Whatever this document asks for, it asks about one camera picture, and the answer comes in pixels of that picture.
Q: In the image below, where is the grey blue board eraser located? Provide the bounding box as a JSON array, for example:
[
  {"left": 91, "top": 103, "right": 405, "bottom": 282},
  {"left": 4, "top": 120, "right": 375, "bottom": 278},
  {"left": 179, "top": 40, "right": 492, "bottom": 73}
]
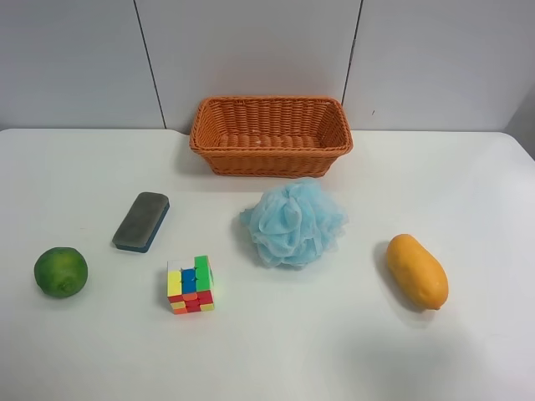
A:
[{"left": 112, "top": 191, "right": 170, "bottom": 253}]

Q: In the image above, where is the orange woven basket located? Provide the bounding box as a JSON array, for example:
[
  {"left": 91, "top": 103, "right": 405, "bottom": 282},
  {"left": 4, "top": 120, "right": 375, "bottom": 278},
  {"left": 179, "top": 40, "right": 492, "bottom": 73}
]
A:
[{"left": 189, "top": 96, "right": 353, "bottom": 178}]

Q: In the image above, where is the blue mesh bath sponge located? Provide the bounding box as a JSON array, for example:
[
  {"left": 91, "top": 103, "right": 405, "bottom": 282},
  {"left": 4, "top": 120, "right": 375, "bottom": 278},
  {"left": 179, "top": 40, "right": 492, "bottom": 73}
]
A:
[{"left": 239, "top": 178, "right": 348, "bottom": 268}]

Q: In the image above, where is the green lemon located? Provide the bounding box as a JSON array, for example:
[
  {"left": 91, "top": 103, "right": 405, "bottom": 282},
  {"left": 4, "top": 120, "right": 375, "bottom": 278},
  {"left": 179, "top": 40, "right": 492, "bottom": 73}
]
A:
[{"left": 33, "top": 247, "right": 89, "bottom": 298}]

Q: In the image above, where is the yellow mango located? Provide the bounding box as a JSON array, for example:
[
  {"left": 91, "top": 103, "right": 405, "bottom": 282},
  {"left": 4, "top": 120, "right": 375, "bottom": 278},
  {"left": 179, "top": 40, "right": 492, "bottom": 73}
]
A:
[{"left": 386, "top": 234, "right": 449, "bottom": 310}]

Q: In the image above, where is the colourful puzzle cube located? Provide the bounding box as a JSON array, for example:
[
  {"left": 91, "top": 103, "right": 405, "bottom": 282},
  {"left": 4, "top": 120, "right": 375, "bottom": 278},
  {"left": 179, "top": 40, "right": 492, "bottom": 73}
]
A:
[{"left": 166, "top": 255, "right": 215, "bottom": 315}]

